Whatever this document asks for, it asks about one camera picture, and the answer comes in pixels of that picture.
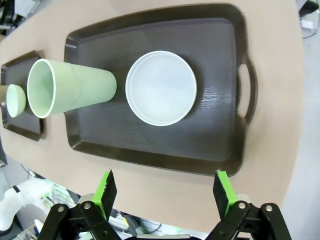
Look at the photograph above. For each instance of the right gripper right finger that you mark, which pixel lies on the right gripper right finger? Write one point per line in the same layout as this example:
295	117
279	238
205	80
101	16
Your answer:
225	197

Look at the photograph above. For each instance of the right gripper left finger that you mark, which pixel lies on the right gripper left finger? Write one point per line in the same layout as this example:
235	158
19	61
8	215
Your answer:
102	200

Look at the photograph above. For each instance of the tall pale green cup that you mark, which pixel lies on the tall pale green cup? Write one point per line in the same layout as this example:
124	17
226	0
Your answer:
87	85

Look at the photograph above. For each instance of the pale lavender bowl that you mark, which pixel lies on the pale lavender bowl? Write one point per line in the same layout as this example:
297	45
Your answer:
161	87

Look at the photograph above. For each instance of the mint green bowl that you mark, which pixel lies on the mint green bowl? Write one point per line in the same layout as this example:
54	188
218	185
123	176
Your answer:
15	100

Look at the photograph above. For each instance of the tall brown cup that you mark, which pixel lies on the tall brown cup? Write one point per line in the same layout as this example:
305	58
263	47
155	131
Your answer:
3	93

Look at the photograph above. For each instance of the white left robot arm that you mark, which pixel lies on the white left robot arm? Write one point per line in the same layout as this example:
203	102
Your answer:
15	200

